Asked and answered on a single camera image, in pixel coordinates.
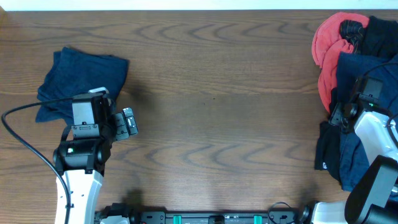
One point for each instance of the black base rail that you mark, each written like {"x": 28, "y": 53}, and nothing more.
{"x": 279, "y": 213}

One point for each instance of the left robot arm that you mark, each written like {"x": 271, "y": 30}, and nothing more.
{"x": 80, "y": 158}

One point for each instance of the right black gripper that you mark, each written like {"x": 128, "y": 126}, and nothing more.
{"x": 337, "y": 117}

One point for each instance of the red cloth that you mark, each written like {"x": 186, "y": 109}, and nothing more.
{"x": 327, "y": 45}

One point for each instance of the folded navy blue garment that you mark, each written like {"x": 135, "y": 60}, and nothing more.
{"x": 75, "y": 73}

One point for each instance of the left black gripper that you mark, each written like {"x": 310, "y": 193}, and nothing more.
{"x": 124, "y": 131}

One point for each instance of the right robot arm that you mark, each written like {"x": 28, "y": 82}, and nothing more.
{"x": 376, "y": 128}

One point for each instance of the black garment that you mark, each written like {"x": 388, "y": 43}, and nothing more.
{"x": 375, "y": 53}

